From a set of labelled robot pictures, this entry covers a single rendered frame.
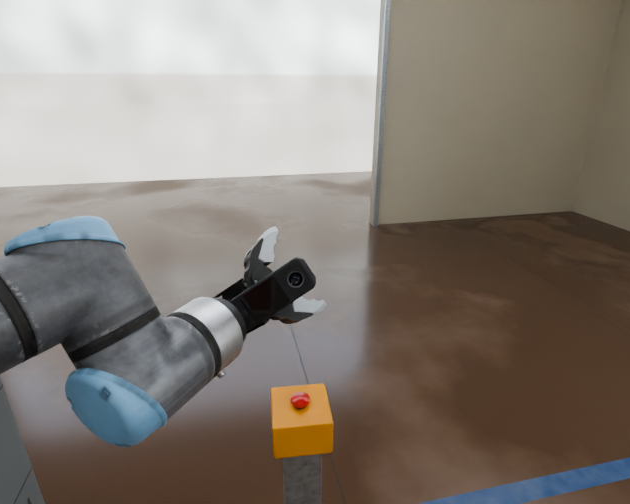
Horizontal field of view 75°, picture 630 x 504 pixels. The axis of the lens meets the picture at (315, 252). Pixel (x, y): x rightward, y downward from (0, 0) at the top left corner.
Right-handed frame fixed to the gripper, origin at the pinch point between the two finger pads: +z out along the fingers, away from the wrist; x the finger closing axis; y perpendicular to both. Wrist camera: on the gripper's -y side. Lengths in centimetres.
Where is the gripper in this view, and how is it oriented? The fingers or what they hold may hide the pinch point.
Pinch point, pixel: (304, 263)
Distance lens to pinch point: 66.6
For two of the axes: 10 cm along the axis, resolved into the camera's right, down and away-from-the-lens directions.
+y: -7.0, 4.4, 5.6
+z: 4.6, -3.4, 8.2
